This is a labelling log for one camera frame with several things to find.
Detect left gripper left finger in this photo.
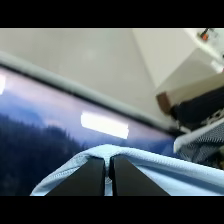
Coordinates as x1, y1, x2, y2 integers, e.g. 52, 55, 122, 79
46, 156, 107, 197

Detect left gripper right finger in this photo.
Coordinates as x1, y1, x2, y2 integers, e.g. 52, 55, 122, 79
109, 154, 170, 197

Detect light blue shirt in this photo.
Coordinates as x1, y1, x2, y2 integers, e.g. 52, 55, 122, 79
30, 143, 224, 197

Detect checked shirt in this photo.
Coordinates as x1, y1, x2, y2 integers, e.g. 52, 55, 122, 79
173, 117, 224, 168

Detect black garment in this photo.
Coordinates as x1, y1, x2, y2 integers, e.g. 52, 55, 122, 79
169, 85, 224, 130

